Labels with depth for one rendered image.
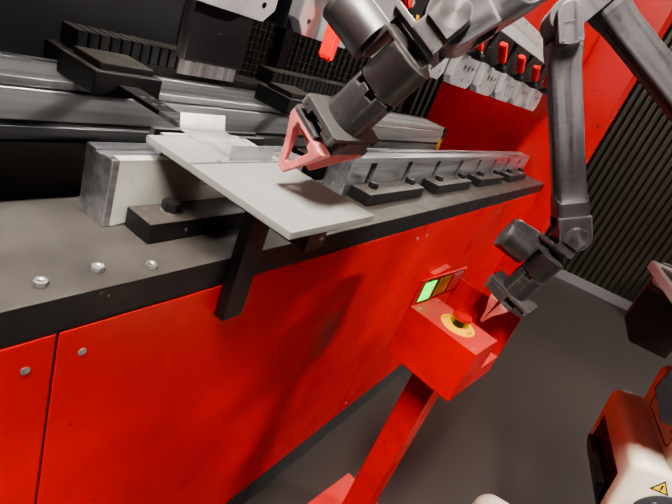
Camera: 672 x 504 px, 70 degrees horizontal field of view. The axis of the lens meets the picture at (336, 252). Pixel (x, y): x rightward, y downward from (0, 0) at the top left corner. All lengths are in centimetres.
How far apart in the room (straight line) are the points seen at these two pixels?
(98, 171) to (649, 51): 89
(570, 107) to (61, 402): 90
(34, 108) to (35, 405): 46
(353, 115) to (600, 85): 218
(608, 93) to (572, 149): 169
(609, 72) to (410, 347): 195
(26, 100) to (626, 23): 97
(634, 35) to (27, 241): 97
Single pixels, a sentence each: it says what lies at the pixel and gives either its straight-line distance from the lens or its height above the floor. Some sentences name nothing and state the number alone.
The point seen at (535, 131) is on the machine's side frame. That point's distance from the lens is 269.
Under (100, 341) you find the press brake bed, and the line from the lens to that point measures 63.
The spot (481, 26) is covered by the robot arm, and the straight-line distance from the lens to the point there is 54.
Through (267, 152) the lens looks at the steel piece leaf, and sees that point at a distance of 72.
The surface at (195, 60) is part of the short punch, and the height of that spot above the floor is 110.
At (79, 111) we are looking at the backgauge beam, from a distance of 92.
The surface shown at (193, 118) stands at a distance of 76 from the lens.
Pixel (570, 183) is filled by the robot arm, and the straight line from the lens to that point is 97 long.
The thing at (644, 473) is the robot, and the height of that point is 79.
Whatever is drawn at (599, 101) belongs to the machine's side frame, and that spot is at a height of 131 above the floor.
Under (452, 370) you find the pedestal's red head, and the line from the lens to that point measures 96.
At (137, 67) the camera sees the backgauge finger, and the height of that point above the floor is 103.
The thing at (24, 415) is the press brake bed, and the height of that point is 72.
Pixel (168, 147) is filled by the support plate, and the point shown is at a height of 100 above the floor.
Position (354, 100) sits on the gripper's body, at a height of 114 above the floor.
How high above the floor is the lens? 121
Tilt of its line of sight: 24 degrees down
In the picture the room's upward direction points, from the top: 22 degrees clockwise
